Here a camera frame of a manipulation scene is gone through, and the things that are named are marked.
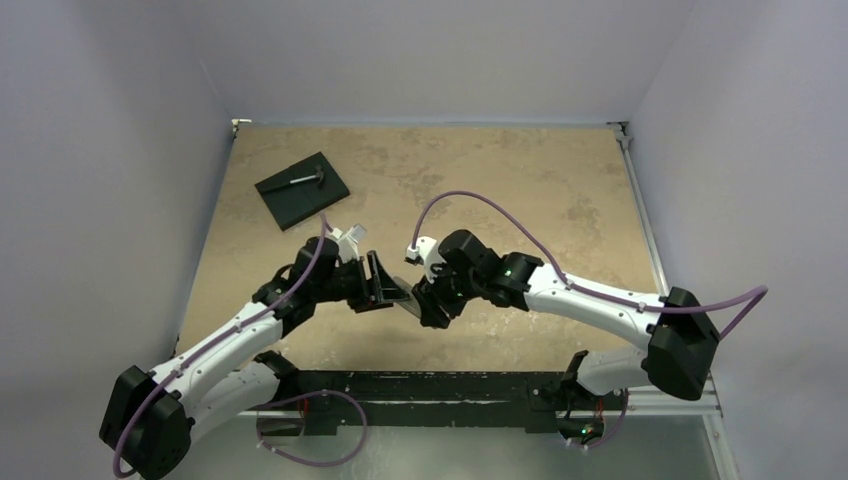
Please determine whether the black square tray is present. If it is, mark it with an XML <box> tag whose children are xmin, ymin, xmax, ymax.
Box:
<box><xmin>255</xmin><ymin>152</ymin><xmax>350</xmax><ymax>231</ymax></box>

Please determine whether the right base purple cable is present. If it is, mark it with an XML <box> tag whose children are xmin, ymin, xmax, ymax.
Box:
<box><xmin>563</xmin><ymin>390</ymin><xmax>629</xmax><ymax>453</ymax></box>

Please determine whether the grey remote control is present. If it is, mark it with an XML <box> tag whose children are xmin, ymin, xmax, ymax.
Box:
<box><xmin>393</xmin><ymin>276</ymin><xmax>422</xmax><ymax>320</ymax></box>

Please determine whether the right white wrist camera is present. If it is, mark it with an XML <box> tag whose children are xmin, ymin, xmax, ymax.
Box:
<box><xmin>404</xmin><ymin>236</ymin><xmax>447</xmax><ymax>283</ymax></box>

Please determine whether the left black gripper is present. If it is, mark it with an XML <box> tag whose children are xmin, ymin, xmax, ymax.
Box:
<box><xmin>312</xmin><ymin>250</ymin><xmax>407</xmax><ymax>311</ymax></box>

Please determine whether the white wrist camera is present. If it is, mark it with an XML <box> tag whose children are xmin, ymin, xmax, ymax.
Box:
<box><xmin>330</xmin><ymin>223</ymin><xmax>367</xmax><ymax>264</ymax></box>
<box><xmin>404</xmin><ymin>236</ymin><xmax>447</xmax><ymax>283</ymax></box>

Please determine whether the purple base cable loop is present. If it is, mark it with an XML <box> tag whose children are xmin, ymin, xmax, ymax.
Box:
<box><xmin>255</xmin><ymin>389</ymin><xmax>370</xmax><ymax>468</ymax></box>

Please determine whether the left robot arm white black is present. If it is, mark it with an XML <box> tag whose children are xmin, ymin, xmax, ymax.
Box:
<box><xmin>99</xmin><ymin>231</ymin><xmax>414</xmax><ymax>479</ymax></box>

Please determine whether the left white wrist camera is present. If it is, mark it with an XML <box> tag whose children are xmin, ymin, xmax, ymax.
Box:
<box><xmin>330</xmin><ymin>223</ymin><xmax>367</xmax><ymax>264</ymax></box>

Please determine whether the aluminium frame rail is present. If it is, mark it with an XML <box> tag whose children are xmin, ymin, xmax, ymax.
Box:
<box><xmin>623</xmin><ymin>376</ymin><xmax>740</xmax><ymax>479</ymax></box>

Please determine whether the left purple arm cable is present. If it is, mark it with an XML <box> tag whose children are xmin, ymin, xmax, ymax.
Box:
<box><xmin>112</xmin><ymin>213</ymin><xmax>333</xmax><ymax>480</ymax></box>

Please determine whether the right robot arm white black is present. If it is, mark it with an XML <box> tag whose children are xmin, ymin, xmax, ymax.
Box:
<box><xmin>405</xmin><ymin>230</ymin><xmax>720</xmax><ymax>407</ymax></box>

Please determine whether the small metal hammer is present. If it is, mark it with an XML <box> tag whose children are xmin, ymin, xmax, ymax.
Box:
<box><xmin>260</xmin><ymin>165</ymin><xmax>325</xmax><ymax>193</ymax></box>

